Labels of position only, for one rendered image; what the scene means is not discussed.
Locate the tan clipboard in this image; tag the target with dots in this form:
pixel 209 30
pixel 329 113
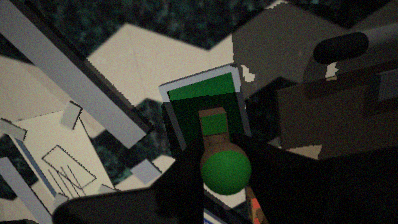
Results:
pixel 349 113

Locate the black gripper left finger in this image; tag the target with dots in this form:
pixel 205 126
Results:
pixel 176 197

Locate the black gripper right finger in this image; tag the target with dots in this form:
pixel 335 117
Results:
pixel 291 188

